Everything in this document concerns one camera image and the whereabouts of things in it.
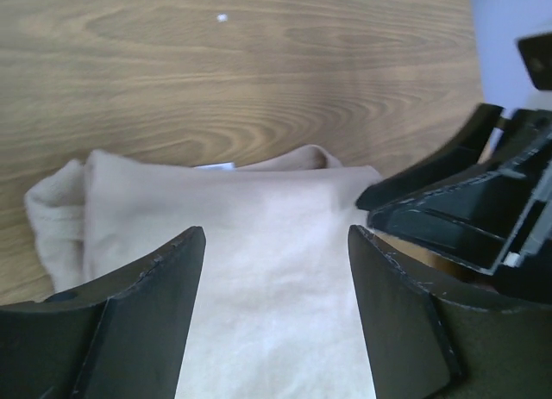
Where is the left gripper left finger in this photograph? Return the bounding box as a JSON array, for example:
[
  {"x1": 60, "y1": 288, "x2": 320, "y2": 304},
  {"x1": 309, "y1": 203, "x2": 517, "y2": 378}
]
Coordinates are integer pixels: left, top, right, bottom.
[{"x1": 1, "y1": 227, "x2": 205, "y2": 398}]

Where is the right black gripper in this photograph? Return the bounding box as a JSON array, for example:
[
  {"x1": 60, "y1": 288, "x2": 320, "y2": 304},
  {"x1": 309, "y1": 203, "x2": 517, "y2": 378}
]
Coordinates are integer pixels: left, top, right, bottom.
[{"x1": 356, "y1": 103, "x2": 551, "y2": 300}]

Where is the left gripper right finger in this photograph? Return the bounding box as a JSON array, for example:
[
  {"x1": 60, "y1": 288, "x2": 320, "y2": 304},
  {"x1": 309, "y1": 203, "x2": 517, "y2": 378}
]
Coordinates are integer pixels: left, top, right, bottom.
[{"x1": 348, "y1": 226, "x2": 551, "y2": 398}]

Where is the beige t shirt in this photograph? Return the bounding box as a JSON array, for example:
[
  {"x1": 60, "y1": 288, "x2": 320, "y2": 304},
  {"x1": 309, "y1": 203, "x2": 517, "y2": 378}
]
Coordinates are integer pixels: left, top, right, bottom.
[{"x1": 24, "y1": 146, "x2": 380, "y2": 398}]

